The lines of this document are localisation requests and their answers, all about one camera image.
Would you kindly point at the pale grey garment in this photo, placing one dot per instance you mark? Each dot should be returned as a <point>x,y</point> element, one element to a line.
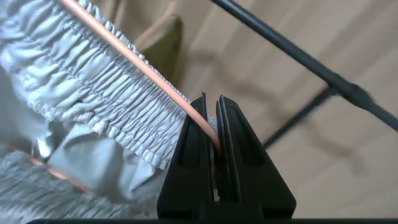
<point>77,93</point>

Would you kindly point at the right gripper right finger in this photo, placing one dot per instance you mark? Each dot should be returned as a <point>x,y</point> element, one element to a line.
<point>252,180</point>

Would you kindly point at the beige curtain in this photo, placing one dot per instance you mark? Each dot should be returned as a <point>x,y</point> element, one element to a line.
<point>280,93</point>

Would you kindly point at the green sleeveless shirt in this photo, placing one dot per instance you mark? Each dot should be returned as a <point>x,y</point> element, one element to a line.
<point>163,46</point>

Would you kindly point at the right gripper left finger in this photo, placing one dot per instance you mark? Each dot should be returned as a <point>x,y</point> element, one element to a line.
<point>186,180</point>

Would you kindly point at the black clothes rack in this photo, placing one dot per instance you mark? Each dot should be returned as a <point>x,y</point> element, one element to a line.
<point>311,62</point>

